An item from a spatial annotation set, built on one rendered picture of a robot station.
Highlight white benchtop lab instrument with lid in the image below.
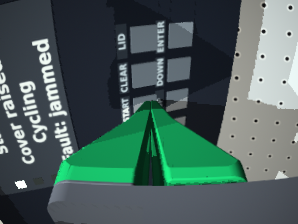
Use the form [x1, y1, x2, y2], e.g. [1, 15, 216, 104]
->
[0, 0, 241, 224]

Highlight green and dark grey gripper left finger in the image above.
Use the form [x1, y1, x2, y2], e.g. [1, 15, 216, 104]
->
[54, 101, 151, 186]

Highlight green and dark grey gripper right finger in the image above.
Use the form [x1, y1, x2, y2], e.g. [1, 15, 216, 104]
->
[151, 101, 248, 186]

